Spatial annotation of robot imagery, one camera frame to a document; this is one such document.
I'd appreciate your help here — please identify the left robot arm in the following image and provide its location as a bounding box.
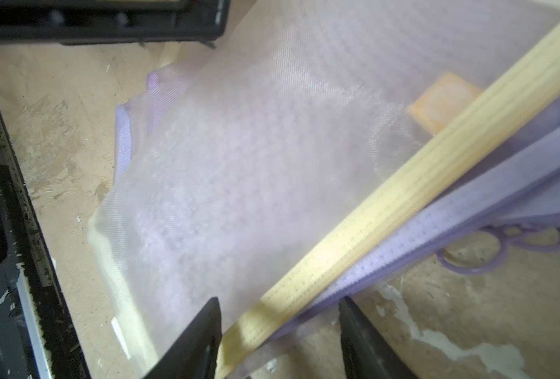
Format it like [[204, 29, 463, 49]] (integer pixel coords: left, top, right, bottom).
[[0, 0, 230, 46]]

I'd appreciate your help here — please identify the large purple mesh pouch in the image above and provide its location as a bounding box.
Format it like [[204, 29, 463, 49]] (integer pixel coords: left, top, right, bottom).
[[113, 70, 560, 342]]

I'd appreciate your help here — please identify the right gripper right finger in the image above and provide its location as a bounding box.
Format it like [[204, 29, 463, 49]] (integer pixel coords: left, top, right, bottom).
[[338, 297, 417, 379]]

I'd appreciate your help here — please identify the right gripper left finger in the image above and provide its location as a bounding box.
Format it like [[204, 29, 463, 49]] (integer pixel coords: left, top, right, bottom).
[[144, 297, 222, 379]]

